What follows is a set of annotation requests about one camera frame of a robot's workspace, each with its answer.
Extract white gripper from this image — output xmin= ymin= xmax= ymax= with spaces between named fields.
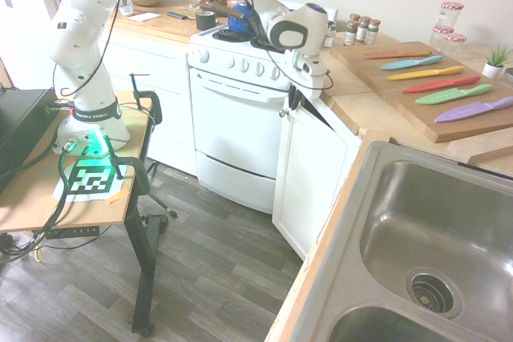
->
xmin=288 ymin=51 xmax=329 ymax=111

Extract white cabinet door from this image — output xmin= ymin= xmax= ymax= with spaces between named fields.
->
xmin=271 ymin=97 xmax=362 ymax=262

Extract white drawer cabinet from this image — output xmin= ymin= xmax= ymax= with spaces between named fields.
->
xmin=98 ymin=25 xmax=198 ymax=178

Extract white stove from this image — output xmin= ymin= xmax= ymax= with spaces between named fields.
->
xmin=186 ymin=1 xmax=340 ymax=215

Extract glass salt shaker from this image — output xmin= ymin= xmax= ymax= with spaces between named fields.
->
xmin=323 ymin=21 xmax=337 ymax=49

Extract blue kettle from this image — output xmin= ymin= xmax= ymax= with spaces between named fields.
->
xmin=227 ymin=0 xmax=256 ymax=35

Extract orange knife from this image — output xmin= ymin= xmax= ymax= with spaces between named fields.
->
xmin=363 ymin=50 xmax=433 ymax=60

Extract large wooden cutting board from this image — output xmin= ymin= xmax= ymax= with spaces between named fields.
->
xmin=329 ymin=40 xmax=513 ymax=144

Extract blue knife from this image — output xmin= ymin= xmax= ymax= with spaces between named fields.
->
xmin=379 ymin=55 xmax=444 ymax=71

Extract black tape roll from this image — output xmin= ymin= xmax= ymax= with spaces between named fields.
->
xmin=196 ymin=10 xmax=218 ymax=31

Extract yellow knife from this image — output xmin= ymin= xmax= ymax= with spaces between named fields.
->
xmin=386 ymin=65 xmax=466 ymax=82

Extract brown plate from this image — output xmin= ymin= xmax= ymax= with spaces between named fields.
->
xmin=199 ymin=0 xmax=241 ymax=9

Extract red knife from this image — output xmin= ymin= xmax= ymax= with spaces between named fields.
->
xmin=402 ymin=74 xmax=482 ymax=95

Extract black screw clamp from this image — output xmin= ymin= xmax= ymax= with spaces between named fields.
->
xmin=103 ymin=135 xmax=151 ymax=195
xmin=128 ymin=72 xmax=164 ymax=125

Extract green knife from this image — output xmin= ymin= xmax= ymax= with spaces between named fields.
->
xmin=414 ymin=83 xmax=495 ymax=107

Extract black tripod leg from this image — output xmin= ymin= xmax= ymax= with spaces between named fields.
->
xmin=144 ymin=160 xmax=179 ymax=219

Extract purple knife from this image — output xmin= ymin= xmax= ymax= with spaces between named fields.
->
xmin=434 ymin=96 xmax=513 ymax=125

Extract white notepad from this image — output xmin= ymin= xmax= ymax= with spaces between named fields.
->
xmin=128 ymin=11 xmax=161 ymax=24

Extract stainless steel sink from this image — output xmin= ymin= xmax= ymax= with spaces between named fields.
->
xmin=288 ymin=140 xmax=513 ymax=342

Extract small wooden board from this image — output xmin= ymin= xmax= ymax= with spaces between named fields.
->
xmin=446 ymin=132 xmax=513 ymax=165

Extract small potted plant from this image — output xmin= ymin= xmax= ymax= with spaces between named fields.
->
xmin=481 ymin=43 xmax=513 ymax=80

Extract printed marker paper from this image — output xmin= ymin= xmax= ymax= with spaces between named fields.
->
xmin=51 ymin=159 xmax=134 ymax=205

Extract black control box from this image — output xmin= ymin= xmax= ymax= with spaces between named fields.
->
xmin=0 ymin=87 xmax=59 ymax=195

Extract white refrigerator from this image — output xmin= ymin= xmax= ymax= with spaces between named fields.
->
xmin=0 ymin=0 xmax=62 ymax=91

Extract wooden table black legs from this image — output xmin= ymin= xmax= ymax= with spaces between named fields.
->
xmin=0 ymin=89 xmax=169 ymax=336

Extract white corner cabinet frame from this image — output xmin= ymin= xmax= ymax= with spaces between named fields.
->
xmin=308 ymin=95 xmax=365 ymax=167

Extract robot base cables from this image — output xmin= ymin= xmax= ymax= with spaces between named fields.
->
xmin=31 ymin=136 xmax=94 ymax=264

